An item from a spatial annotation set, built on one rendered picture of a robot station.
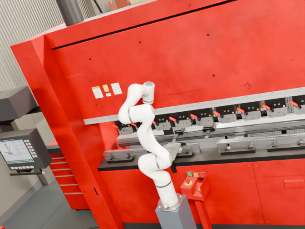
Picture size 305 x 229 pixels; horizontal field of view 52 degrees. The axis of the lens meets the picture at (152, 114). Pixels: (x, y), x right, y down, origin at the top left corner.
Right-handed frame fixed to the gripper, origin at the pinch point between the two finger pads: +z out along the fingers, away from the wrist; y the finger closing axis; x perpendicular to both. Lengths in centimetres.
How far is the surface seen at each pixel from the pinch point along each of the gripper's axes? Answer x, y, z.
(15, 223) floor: -183, -3, 246
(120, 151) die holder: -34, -28, 77
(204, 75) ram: 36, -37, -27
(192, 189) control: 47, 9, 60
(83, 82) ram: -74, -36, 7
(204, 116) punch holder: 43, -32, 11
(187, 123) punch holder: 29.0, -31.6, 22.0
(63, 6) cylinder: -95, -50, -58
